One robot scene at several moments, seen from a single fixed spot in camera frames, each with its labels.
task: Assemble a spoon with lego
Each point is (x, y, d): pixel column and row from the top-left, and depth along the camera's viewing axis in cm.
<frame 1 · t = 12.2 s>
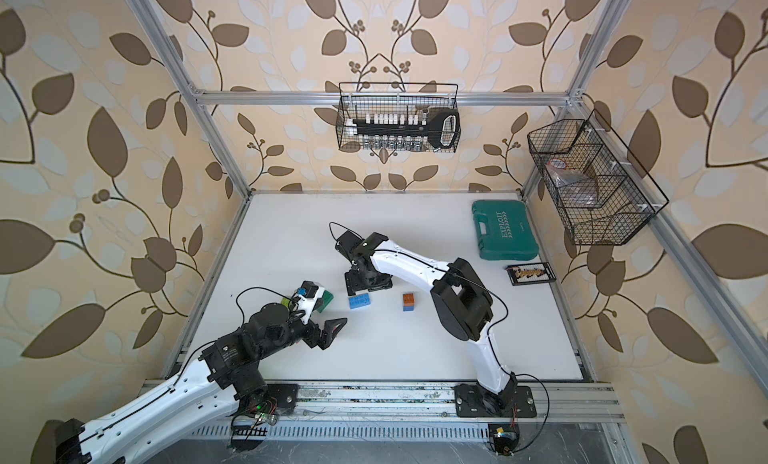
left hand: (332, 311, 75), fingers open
right hand: (364, 289, 89), fingers open
light blue long lego brick: (358, 301, 93), point 2 cm above the table
green plastic tool case: (504, 230, 104), point 7 cm above the table
black tray of bits: (530, 273, 98), point 3 cm above the table

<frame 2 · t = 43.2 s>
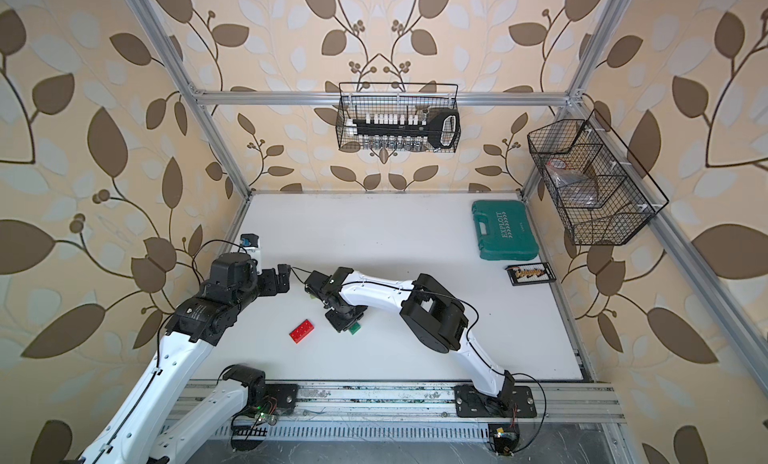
left hand: (270, 265, 75), fingers open
right hand: (348, 321, 88), fingers open
red lego brick: (301, 331, 87), point 2 cm above the table
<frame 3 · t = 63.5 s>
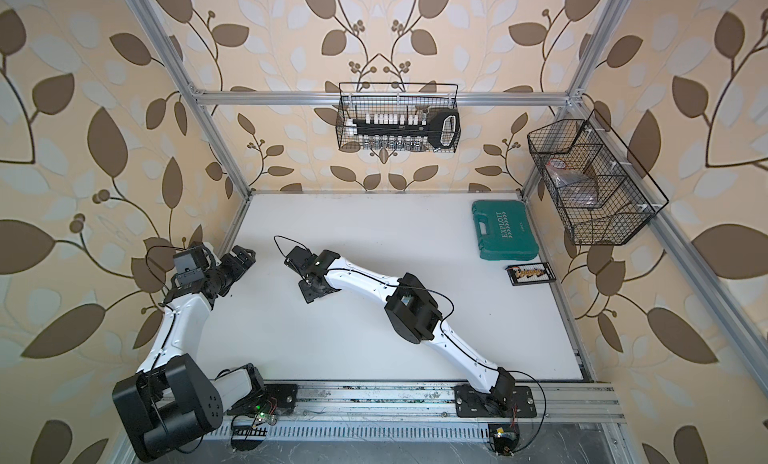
left hand: (242, 257, 84), fingers open
right hand: (317, 289, 93), fingers open
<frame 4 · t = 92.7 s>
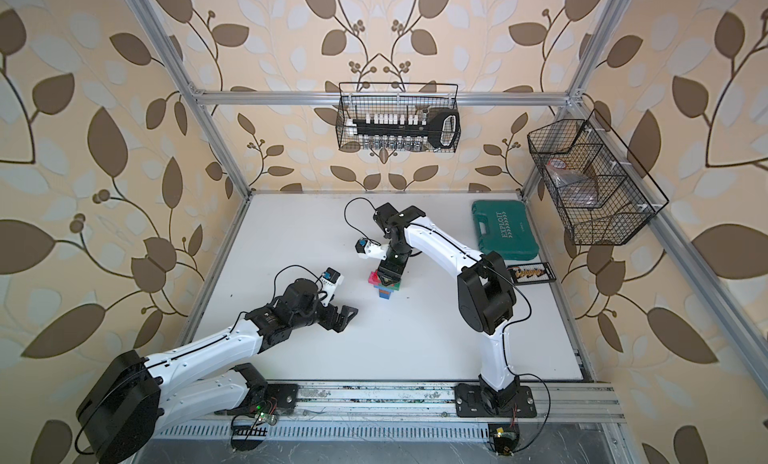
left hand: (344, 303, 83), fingers open
right hand: (391, 270, 88), fingers open
blue small lego brick: (385, 295, 93), point 2 cm above the table
